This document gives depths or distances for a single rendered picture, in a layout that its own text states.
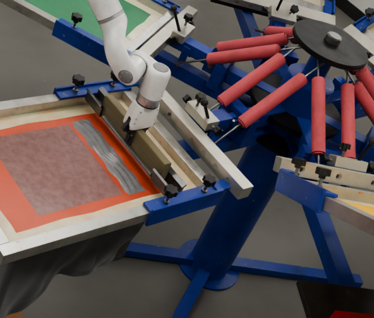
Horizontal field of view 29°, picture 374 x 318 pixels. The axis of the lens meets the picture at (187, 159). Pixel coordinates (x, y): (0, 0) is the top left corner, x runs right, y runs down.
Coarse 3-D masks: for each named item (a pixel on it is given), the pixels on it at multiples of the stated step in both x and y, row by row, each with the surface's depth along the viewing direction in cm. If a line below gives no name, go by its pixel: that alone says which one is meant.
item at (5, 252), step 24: (48, 96) 241; (120, 96) 260; (168, 144) 245; (192, 168) 239; (120, 216) 210; (144, 216) 215; (0, 240) 188; (24, 240) 190; (48, 240) 193; (72, 240) 199
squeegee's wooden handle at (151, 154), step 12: (108, 96) 241; (108, 108) 241; (120, 108) 238; (120, 120) 237; (120, 132) 239; (144, 132) 232; (132, 144) 235; (144, 144) 230; (144, 156) 231; (156, 156) 226; (156, 168) 228; (168, 168) 227
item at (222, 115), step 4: (212, 112) 259; (216, 112) 260; (220, 112) 261; (224, 112) 262; (216, 116) 258; (220, 116) 259; (224, 116) 260; (228, 116) 260; (220, 120) 257; (224, 120) 258; (228, 120) 259; (220, 124) 258; (224, 124) 260; (228, 124) 262; (220, 128) 260; (224, 128) 262
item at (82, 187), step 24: (48, 168) 220; (72, 168) 223; (96, 168) 227; (0, 192) 205; (24, 192) 208; (48, 192) 212; (72, 192) 215; (96, 192) 219; (120, 192) 223; (144, 192) 227; (24, 216) 202; (48, 216) 205
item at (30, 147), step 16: (16, 128) 229; (32, 128) 231; (48, 128) 234; (64, 128) 237; (96, 128) 243; (0, 144) 220; (16, 144) 223; (32, 144) 225; (48, 144) 228; (64, 144) 231; (80, 144) 233; (112, 144) 239; (0, 160) 215; (16, 160) 217; (32, 160) 220; (48, 160) 222; (64, 160) 225; (80, 160) 228; (0, 176) 210
